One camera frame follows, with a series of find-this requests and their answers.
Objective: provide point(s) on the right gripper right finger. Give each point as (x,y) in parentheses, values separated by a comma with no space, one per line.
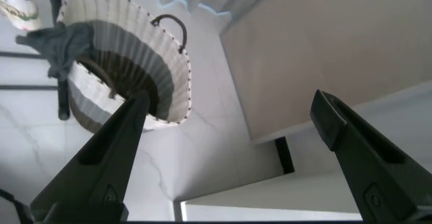
(388,187)

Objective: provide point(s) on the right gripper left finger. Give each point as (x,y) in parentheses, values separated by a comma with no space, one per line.
(101,190)

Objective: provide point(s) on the dark grey garment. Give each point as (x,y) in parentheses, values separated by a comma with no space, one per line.
(64,45)

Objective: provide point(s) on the cream printed garment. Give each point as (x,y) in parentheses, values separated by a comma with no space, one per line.
(17,4)

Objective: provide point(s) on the black clothes rack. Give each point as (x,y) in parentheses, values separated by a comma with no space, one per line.
(63,99)

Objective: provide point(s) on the white laundry basket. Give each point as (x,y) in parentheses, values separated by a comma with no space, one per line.
(175,65)

